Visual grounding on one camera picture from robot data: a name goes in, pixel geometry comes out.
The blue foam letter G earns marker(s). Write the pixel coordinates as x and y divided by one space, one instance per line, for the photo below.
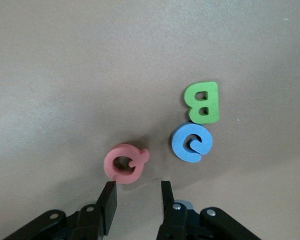
180 145

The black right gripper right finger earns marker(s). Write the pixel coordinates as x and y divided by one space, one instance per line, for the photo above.
172 222

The pink foam letter Q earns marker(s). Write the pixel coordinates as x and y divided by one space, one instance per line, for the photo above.
110 165

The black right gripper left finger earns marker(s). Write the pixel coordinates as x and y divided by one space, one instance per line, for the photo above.
110 205

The green foam letter B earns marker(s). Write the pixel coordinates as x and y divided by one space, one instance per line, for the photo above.
213 105

